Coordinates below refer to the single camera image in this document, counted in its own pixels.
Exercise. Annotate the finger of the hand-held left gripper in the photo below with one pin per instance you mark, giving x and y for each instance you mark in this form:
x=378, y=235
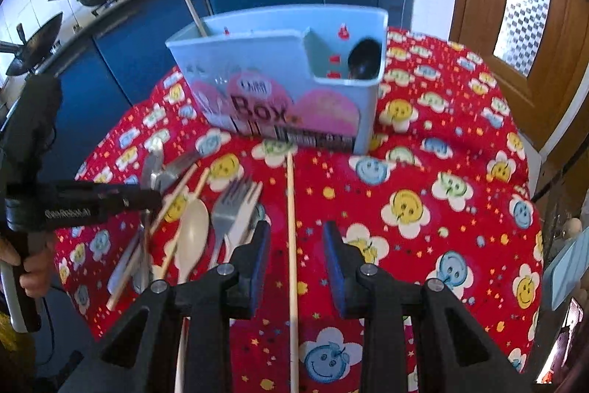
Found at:
x=133, y=197

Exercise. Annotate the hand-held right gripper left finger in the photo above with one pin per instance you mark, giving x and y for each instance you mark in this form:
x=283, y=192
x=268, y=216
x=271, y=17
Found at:
x=263, y=248

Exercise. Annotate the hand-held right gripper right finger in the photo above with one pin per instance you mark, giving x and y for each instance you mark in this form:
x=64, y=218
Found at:
x=330, y=264

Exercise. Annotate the steel spoon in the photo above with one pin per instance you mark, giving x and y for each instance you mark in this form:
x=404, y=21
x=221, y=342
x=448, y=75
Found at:
x=153, y=167

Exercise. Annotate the light blue utensil box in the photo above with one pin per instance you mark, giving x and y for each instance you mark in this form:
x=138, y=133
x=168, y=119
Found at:
x=276, y=98

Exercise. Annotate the person's left hand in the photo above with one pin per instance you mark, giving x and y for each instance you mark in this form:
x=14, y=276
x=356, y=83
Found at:
x=39, y=275

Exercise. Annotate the white plastic fork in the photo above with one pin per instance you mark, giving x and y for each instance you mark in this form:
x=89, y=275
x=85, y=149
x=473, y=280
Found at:
x=244, y=232

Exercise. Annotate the metal fork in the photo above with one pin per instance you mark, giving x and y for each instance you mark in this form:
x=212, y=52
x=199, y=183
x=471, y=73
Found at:
x=225, y=227

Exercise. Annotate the cream plastic spoon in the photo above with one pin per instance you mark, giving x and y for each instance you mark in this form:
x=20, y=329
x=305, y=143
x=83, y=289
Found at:
x=193, y=227

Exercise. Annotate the dark wok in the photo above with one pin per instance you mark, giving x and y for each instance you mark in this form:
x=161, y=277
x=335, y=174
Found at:
x=34, y=45

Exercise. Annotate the red printed tablecloth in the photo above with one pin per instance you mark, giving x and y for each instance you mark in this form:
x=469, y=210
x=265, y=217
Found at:
x=414, y=213

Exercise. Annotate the black ladle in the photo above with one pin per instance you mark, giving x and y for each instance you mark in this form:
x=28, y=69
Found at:
x=366, y=57

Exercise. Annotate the wooden door with glass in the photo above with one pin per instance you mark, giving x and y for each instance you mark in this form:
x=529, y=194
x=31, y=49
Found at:
x=487, y=15

